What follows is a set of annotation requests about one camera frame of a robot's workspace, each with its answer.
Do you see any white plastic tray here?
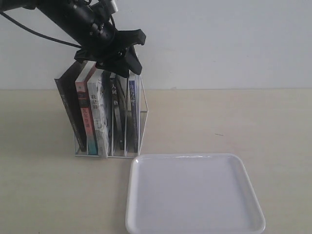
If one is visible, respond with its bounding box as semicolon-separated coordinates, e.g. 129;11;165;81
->
125;153;266;234

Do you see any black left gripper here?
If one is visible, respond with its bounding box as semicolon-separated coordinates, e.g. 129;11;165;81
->
74;24;146;78

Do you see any dark brown cover book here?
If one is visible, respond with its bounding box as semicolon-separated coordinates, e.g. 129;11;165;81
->
54;61;87;152

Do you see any white wire book rack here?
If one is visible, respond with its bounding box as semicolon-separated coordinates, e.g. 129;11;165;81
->
75;73;148;158

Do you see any blue moon cover book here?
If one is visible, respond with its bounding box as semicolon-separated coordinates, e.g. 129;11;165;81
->
128;72;140;153

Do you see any red teal spine book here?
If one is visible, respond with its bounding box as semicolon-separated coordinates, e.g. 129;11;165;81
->
75;61;98;155

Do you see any black spine book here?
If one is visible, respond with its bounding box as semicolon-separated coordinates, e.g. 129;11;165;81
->
109;73;125;150

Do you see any black cable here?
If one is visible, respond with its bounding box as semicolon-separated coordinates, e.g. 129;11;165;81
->
0;11;83;49

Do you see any white grey illustrated book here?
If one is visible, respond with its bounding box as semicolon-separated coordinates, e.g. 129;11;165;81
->
87;69;111;158

